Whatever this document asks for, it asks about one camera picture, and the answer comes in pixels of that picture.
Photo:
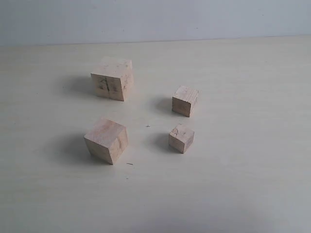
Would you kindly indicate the largest wooden cube marked 4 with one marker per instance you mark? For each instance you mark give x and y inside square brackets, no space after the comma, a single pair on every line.
[113,78]

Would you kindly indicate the smallest wooden cube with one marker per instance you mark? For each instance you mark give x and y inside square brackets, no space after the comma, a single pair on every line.
[181,137]

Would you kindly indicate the second largest wooden cube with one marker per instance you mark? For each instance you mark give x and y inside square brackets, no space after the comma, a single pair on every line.
[107,140]

